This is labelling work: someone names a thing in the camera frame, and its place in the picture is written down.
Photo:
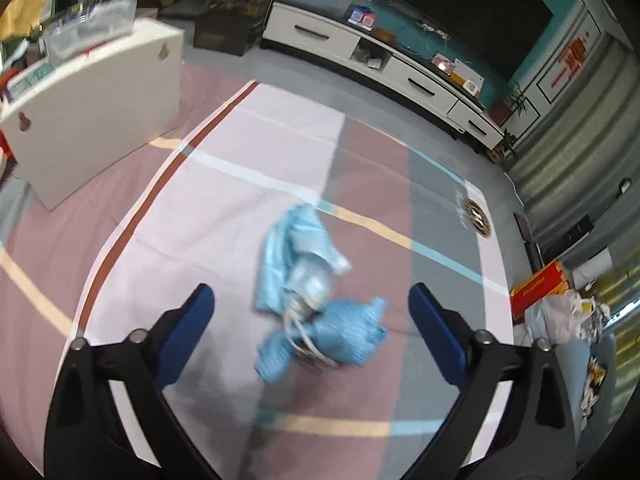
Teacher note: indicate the clear plastic container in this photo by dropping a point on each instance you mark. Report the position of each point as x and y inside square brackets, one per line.
[90, 30]

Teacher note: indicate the grey curtain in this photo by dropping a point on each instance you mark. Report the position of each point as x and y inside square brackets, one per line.
[575, 160]

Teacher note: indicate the white television cabinet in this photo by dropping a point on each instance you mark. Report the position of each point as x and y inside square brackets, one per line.
[325, 35]

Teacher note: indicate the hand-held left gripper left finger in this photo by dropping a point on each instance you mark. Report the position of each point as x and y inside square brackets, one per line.
[182, 337]

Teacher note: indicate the tall potted plant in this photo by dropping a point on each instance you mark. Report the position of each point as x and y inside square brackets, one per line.
[510, 102]

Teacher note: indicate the white box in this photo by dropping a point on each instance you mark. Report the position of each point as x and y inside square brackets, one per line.
[100, 105]

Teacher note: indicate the white plastic bag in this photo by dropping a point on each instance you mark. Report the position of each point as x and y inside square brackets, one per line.
[560, 317]

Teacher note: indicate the plants in dark planter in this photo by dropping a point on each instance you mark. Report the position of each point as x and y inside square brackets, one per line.
[230, 15]

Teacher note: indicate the white desk calendar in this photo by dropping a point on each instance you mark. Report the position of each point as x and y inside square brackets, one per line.
[467, 77]

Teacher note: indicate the small potted plant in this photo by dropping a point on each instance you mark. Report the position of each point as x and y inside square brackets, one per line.
[505, 147]

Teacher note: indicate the yellow cloth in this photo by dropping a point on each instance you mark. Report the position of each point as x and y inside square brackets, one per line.
[22, 10]

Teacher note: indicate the light blue face mask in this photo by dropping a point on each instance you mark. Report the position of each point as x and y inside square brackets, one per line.
[295, 240]

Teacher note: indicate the small framed picture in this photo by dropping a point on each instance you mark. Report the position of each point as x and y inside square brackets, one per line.
[442, 62]

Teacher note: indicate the crumpled grey plastic film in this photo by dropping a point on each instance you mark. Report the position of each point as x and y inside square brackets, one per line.
[312, 282]

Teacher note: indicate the small red blue display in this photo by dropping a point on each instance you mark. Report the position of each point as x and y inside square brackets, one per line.
[362, 16]

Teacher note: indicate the large black television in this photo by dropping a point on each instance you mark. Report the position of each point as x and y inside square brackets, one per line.
[450, 10]

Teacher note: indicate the orange shopping bag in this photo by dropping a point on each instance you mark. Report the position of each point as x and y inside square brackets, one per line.
[540, 287]

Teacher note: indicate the red knot wall hanging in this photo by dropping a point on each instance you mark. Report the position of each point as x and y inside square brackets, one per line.
[570, 60]

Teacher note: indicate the blue textured face mask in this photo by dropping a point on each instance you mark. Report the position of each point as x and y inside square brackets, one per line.
[345, 332]

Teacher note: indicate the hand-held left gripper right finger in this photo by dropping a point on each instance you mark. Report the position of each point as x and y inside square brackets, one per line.
[440, 335]

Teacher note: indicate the upright vacuum cleaner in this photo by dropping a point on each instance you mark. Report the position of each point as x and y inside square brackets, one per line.
[575, 232]

